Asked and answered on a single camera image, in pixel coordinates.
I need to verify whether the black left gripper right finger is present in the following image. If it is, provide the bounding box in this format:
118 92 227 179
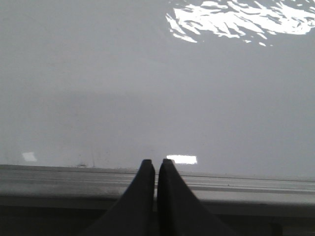
157 159 236 236

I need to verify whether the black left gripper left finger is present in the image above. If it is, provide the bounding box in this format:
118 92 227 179
83 159 155 236

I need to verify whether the white whiteboard with aluminium frame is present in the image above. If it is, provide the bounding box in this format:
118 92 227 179
0 0 315 217

